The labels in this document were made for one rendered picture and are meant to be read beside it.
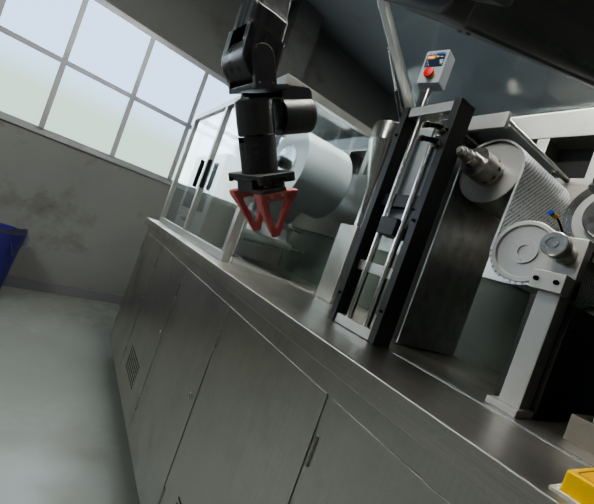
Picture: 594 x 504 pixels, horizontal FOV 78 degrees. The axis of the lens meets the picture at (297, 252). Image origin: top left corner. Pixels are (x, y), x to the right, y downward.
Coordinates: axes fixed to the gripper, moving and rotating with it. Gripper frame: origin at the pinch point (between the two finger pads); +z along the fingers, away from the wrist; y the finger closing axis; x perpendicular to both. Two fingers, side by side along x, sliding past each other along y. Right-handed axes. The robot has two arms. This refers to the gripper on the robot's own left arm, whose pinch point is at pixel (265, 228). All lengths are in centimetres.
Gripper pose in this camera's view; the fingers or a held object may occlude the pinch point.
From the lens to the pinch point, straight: 60.4
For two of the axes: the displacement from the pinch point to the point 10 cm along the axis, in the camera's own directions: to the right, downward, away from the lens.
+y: -6.0, -2.2, 7.7
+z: 0.6, 9.4, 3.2
